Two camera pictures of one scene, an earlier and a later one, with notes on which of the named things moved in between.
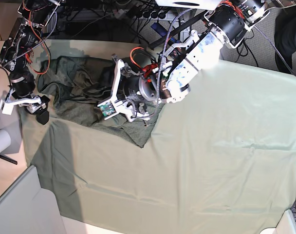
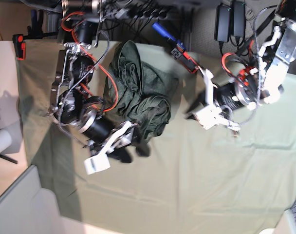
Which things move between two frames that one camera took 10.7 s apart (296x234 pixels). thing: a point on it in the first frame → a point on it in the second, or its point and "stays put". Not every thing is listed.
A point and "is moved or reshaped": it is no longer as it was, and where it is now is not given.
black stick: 7,159 stays put
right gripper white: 112,106 → 209,115
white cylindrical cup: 1,140 stays put
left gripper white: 31,105 → 101,162
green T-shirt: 76,86 is moved or reshaped
